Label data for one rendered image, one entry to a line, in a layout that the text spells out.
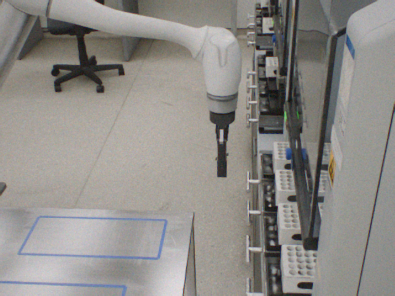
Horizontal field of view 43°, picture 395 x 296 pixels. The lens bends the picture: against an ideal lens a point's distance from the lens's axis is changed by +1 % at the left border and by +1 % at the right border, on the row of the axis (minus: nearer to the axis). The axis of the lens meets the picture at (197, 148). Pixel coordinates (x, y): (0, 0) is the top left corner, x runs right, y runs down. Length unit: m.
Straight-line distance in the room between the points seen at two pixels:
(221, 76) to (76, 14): 0.40
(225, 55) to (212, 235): 1.34
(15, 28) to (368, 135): 1.10
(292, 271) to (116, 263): 0.40
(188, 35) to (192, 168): 1.59
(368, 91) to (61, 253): 0.84
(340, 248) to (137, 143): 2.50
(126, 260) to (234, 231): 1.36
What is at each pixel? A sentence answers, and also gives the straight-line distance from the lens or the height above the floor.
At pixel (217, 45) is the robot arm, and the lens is 1.33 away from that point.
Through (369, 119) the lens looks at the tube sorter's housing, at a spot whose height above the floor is 1.32.
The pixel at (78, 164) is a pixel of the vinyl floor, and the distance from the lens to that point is 3.13.
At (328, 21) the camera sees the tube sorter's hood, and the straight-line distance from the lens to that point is 0.88.
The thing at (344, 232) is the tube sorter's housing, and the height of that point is 1.11.
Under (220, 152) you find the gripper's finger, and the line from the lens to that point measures 1.46.
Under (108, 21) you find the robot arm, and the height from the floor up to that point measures 1.27.
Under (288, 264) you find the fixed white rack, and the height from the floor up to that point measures 0.86.
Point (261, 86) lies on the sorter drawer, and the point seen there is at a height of 0.82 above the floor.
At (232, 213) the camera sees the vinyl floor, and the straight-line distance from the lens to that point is 2.63.
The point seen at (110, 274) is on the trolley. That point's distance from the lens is 1.19.
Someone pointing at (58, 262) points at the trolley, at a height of 0.82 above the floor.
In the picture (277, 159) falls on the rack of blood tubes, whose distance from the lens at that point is 1.47.
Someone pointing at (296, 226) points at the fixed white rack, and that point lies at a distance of 1.25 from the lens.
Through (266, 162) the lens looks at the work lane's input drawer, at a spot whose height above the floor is 0.82.
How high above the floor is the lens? 1.66
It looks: 32 degrees down
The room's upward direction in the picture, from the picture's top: 2 degrees counter-clockwise
